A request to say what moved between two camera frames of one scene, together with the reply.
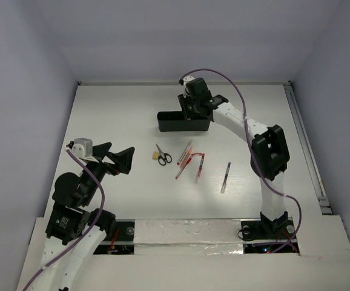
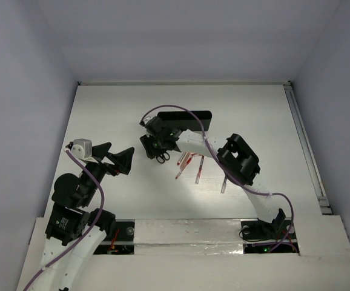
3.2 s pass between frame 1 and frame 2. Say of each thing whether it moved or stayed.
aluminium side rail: stayed
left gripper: stayed
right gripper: moved
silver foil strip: stayed
